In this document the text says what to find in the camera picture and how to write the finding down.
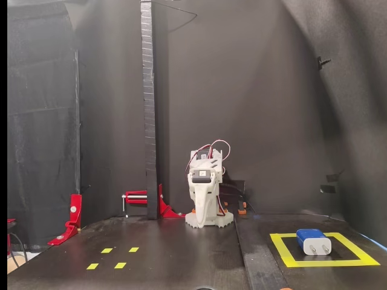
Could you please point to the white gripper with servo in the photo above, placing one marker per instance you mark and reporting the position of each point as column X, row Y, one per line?
column 202, row 190

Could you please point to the blue and white charger plug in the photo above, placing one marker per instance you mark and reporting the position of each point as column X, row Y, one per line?
column 317, row 246

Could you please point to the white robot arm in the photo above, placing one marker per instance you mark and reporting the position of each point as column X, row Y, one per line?
column 199, row 164

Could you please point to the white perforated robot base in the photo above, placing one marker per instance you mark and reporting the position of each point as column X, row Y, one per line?
column 223, row 222

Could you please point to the blue tape piece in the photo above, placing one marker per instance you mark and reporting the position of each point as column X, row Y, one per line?
column 256, row 217

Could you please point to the red screw clamp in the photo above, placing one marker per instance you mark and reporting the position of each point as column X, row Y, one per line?
column 136, row 193

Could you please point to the black flat bar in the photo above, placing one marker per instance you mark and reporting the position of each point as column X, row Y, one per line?
column 257, row 259

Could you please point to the small yellow tape marker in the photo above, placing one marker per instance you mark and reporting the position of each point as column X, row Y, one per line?
column 120, row 265
column 106, row 250
column 92, row 266
column 134, row 249

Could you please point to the black tape piece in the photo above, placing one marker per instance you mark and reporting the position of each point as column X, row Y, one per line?
column 332, row 177
column 328, row 188

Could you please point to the yellow tape square outline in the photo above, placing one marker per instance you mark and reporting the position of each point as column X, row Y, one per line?
column 332, row 263

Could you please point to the black fabric curtain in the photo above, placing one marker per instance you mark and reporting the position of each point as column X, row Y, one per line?
column 42, row 121

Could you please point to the red metal part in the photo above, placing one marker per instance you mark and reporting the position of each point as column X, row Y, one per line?
column 10, row 221

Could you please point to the red corner bracket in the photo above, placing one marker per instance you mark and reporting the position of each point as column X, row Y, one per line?
column 163, row 208

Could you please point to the black upright post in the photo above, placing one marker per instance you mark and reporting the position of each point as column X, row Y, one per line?
column 149, row 75

